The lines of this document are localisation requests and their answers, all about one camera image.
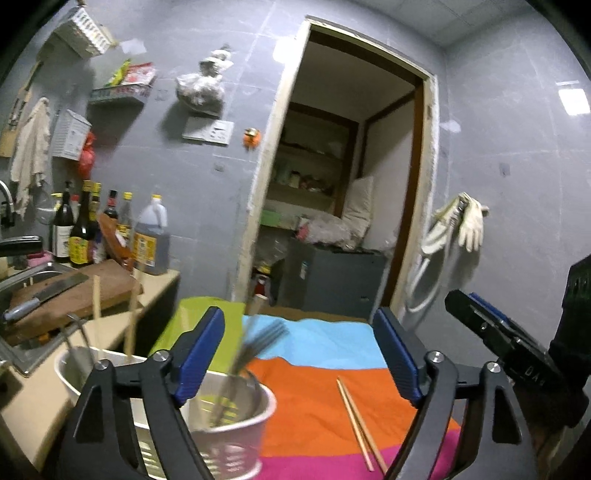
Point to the pink sponge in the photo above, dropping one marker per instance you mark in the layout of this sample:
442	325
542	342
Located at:
40	258

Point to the metal fork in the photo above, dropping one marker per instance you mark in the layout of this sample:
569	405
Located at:
249	350

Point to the white utensil holder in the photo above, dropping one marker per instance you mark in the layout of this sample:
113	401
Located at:
231	443

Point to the colourful striped cloth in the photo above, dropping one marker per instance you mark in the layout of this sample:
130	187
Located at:
314	401

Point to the metal faucet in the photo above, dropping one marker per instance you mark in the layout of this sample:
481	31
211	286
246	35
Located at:
7	198

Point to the wooden shelf unit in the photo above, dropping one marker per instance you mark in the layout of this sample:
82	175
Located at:
314	157

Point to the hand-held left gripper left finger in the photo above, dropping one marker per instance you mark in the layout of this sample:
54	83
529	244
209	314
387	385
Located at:
203	353

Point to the clear bottle with yellow cap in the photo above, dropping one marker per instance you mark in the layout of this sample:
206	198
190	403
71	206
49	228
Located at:
125	217

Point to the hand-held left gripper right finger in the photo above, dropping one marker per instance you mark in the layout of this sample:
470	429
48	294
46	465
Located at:
397	360

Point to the grey cabinet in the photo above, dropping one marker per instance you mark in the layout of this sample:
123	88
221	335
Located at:
332	281

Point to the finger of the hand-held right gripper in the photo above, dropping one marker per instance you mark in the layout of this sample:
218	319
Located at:
489	337
496	311

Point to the small white wall basket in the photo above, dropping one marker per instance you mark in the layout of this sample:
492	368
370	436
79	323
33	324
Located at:
71	136

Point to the steel sink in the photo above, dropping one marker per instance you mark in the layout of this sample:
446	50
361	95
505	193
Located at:
27	277

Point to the metal wall shelf rack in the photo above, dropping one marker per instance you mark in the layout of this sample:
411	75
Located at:
120	94

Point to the long white wall basket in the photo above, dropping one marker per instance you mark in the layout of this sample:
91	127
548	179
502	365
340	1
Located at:
83	30

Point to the green box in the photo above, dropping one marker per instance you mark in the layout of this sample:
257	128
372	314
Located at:
277	218

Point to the dark bottle with yellow label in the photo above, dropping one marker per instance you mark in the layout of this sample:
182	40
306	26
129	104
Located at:
83	235

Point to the red capped dark bottle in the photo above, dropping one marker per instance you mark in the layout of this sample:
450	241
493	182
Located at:
111	207

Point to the snack packets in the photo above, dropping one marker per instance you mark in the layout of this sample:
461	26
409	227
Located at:
134	74

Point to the large plastic oil jug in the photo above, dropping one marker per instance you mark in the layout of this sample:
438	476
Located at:
150	240

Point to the white hanging towel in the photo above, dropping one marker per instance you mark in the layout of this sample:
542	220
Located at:
32	147

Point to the yellow capped sauce bottle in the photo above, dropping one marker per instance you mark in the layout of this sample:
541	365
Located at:
96	196

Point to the orange wall hook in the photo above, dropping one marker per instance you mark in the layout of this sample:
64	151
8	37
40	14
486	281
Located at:
252	137

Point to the grey switch panel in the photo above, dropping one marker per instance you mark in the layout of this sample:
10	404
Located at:
207	131

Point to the hanging plastic bag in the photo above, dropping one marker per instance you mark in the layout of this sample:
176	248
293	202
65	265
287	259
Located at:
201	87

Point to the white pillow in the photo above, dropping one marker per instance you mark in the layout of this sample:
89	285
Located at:
360	203

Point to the wooden cutting board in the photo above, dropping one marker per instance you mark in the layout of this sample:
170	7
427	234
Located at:
92	286

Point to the red plastic bag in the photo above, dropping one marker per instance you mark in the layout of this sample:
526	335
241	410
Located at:
87	157

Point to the wooden chopstick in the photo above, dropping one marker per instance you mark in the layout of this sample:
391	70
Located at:
369	438
97	304
131	318
354	424

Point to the hanging wooden board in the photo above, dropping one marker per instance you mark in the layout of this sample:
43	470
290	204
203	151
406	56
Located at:
18	115

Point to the white rubber glove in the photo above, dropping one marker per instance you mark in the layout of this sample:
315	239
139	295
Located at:
445	217
473	226

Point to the clear plastic bag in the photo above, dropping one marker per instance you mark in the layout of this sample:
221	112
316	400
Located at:
332	233

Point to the orange brown packet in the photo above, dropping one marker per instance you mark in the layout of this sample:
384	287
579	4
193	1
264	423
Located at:
115	240

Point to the wooden door frame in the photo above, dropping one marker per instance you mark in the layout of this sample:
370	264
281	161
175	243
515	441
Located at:
277	138

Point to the dark wine bottle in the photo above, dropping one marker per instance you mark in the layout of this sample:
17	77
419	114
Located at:
62	230

